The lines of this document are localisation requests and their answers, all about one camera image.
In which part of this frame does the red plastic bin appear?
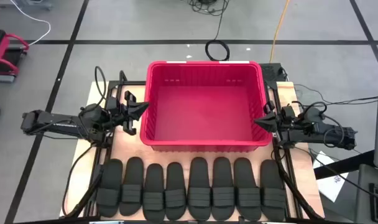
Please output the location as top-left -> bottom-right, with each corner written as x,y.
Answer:
139,60 -> 273,153

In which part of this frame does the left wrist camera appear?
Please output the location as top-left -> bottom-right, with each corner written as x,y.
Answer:
106,96 -> 121,113

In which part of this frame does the grey stand base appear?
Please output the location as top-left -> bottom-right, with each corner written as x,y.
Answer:
0,0 -> 55,11

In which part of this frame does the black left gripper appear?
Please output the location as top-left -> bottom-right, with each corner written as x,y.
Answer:
114,91 -> 150,135

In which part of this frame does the black aluminium rig frame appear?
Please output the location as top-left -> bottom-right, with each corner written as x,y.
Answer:
263,80 -> 325,220
60,70 -> 147,218

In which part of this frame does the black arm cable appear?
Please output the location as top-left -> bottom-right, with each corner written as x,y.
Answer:
290,101 -> 347,149
94,65 -> 109,104

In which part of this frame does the black coiled cable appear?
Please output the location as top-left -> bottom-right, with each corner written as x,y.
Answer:
204,12 -> 231,62

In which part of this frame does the grey desk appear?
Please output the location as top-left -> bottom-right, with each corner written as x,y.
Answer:
355,164 -> 378,224

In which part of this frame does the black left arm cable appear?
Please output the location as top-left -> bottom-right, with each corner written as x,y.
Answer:
94,65 -> 109,104

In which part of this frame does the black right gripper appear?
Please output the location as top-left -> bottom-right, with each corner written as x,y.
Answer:
254,101 -> 297,141

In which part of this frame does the black vented electronics box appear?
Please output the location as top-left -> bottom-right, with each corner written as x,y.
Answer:
259,63 -> 285,83

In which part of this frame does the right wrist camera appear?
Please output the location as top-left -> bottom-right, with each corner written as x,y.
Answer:
282,105 -> 296,121

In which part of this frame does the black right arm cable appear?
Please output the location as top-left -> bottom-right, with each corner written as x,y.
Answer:
290,101 -> 347,149

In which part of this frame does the white paper sheet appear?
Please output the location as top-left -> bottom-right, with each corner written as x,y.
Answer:
312,151 -> 350,203

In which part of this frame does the red and black cart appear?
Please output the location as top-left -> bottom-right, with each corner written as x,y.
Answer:
0,29 -> 30,83

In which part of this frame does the white floor cable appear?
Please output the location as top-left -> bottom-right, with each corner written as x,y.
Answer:
9,0 -> 52,47

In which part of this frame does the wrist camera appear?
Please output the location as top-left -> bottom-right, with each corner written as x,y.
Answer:
282,105 -> 296,121
106,96 -> 121,113

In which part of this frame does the black cable tangle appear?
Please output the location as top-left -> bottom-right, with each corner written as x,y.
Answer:
185,0 -> 231,17

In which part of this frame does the yellow floor cable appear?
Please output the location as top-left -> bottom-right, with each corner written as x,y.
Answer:
269,0 -> 291,64

